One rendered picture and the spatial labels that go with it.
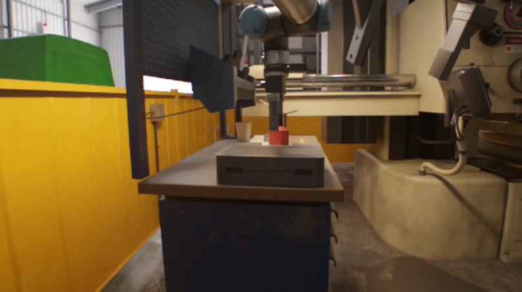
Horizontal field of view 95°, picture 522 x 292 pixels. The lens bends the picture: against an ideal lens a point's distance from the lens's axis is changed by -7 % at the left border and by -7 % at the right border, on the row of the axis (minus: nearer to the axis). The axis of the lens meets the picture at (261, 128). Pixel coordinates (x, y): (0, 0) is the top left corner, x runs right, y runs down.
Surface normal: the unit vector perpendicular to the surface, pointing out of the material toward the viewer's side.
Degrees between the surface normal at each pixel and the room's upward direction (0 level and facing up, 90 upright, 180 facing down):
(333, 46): 90
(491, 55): 90
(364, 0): 113
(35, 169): 90
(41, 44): 80
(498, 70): 90
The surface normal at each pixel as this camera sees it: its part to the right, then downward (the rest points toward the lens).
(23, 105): 1.00, 0.00
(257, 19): -0.47, 0.10
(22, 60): -0.10, -0.07
